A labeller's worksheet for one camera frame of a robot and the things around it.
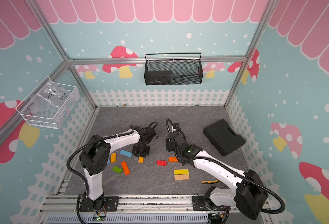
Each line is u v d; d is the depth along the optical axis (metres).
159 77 0.89
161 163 0.89
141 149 0.78
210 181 0.82
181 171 0.85
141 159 0.89
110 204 0.74
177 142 0.58
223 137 0.96
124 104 1.24
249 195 0.40
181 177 0.84
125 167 0.87
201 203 0.74
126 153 0.92
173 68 0.94
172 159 0.90
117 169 0.86
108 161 0.54
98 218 0.73
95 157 0.51
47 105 0.73
